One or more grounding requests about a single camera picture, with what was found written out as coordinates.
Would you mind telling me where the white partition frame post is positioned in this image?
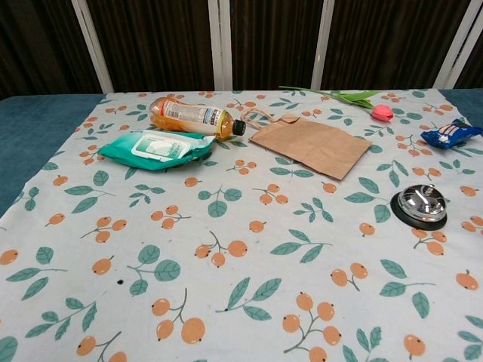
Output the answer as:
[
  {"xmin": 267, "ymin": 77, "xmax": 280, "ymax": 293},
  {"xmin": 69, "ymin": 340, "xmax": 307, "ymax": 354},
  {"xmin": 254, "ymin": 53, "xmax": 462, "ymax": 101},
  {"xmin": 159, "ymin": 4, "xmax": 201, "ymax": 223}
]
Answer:
[
  {"xmin": 438, "ymin": 0, "xmax": 477, "ymax": 90},
  {"xmin": 208, "ymin": 0, "xmax": 234, "ymax": 91},
  {"xmin": 70, "ymin": 0, "xmax": 115, "ymax": 94},
  {"xmin": 313, "ymin": 0, "xmax": 334, "ymax": 91}
]

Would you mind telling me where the brown paper bag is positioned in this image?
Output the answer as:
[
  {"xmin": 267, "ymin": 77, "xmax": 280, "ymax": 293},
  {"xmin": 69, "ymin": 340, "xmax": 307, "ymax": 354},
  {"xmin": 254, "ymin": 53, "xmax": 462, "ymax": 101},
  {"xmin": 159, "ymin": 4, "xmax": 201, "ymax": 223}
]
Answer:
[{"xmin": 240, "ymin": 107, "xmax": 374, "ymax": 182}]

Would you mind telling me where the pink artificial tulip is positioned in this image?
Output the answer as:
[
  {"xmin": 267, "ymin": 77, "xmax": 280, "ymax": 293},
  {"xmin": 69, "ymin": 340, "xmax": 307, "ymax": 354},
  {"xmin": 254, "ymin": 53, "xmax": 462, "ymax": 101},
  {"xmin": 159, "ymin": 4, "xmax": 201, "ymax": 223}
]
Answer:
[{"xmin": 278, "ymin": 85, "xmax": 395, "ymax": 123}]

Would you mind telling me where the green wet wipes pack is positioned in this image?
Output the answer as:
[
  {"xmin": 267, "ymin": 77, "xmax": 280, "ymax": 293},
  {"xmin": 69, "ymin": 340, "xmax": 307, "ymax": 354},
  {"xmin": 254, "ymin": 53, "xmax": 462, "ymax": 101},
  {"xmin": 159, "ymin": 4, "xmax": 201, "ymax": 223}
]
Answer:
[{"xmin": 97, "ymin": 129, "xmax": 217, "ymax": 173}]

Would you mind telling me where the silver call bell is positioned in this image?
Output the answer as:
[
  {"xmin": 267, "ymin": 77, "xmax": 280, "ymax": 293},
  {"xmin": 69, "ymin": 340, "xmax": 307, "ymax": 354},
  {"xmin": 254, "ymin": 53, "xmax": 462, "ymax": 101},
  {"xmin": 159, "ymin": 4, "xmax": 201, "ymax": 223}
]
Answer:
[{"xmin": 389, "ymin": 184, "xmax": 450, "ymax": 229}]

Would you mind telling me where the blue snack packet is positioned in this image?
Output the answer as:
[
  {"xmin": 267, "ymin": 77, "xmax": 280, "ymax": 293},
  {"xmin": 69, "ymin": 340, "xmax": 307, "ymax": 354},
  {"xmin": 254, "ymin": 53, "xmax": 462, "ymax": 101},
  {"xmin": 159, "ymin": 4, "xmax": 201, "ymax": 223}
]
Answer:
[{"xmin": 420, "ymin": 118, "xmax": 483, "ymax": 151}]

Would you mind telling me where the floral fruit print tablecloth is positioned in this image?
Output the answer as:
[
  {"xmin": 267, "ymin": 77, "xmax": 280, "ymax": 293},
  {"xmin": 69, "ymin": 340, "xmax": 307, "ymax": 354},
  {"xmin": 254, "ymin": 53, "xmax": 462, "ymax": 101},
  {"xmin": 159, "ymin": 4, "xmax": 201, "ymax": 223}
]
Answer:
[{"xmin": 0, "ymin": 89, "xmax": 483, "ymax": 362}]

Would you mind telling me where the orange drink plastic bottle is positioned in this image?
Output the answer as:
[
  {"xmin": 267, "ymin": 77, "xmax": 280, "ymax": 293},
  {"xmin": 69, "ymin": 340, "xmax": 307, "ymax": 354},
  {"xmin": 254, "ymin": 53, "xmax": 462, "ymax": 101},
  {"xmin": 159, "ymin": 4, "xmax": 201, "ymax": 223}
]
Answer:
[{"xmin": 148, "ymin": 96, "xmax": 248, "ymax": 142}]

